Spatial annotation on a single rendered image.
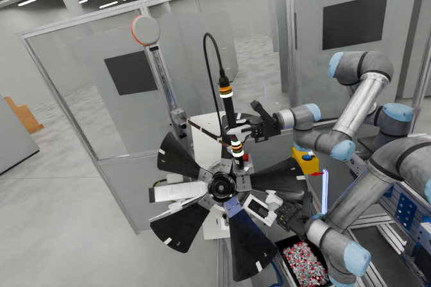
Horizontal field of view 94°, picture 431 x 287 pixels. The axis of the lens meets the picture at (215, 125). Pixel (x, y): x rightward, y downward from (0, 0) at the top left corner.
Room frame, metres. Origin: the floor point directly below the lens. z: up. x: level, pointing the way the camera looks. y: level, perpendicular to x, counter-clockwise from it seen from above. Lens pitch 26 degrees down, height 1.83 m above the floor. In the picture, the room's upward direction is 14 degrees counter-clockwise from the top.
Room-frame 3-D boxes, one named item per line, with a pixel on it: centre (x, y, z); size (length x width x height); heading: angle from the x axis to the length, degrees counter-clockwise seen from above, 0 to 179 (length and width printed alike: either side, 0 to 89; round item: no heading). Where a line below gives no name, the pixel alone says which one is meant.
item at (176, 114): (1.25, 0.22, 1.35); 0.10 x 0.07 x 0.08; 27
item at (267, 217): (0.71, -0.12, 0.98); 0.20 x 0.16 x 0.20; 172
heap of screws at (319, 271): (0.49, -0.23, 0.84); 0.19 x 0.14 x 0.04; 7
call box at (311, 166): (0.93, -0.46, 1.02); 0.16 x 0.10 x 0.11; 172
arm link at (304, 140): (0.68, -0.35, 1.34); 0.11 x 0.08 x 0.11; 29
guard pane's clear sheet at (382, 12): (1.40, -0.17, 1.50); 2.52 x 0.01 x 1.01; 82
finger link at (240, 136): (0.66, -0.08, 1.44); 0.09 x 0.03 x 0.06; 101
